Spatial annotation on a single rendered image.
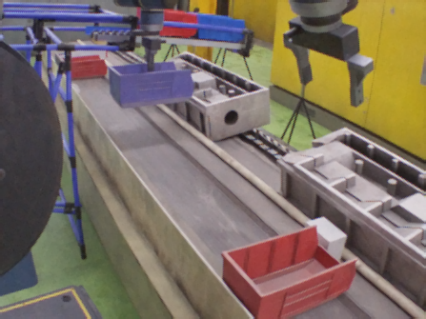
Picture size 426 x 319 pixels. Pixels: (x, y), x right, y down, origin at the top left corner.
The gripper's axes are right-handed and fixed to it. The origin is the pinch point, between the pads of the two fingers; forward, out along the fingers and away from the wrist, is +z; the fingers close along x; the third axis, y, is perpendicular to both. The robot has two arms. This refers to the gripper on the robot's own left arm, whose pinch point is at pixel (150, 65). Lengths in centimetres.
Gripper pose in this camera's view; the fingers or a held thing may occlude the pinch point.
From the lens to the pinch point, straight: 196.7
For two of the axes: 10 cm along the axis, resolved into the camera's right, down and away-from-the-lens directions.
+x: -4.7, -4.2, 7.8
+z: -0.6, 9.0, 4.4
